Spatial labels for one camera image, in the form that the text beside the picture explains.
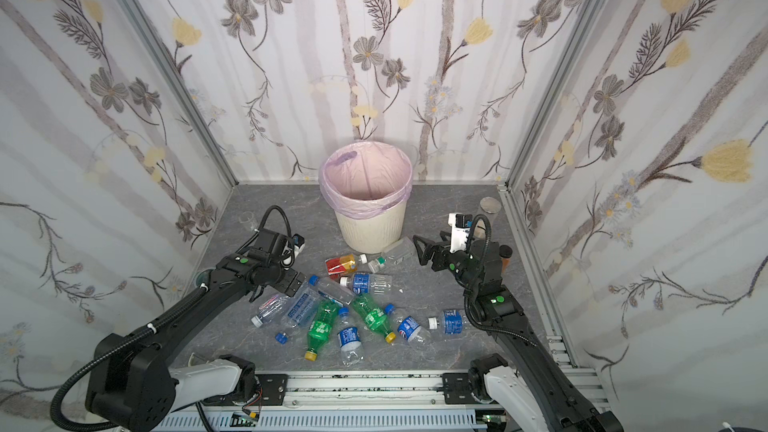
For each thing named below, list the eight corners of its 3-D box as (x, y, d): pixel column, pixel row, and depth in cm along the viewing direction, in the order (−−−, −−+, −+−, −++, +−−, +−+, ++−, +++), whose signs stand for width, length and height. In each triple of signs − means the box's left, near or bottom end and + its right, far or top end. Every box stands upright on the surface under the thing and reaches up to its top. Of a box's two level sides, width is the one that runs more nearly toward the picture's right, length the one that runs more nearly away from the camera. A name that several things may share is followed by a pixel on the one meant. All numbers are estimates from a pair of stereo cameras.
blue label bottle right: (428, 337, 85) (431, 330, 80) (427, 317, 88) (429, 309, 83) (466, 337, 85) (471, 331, 80) (463, 317, 89) (467, 309, 84)
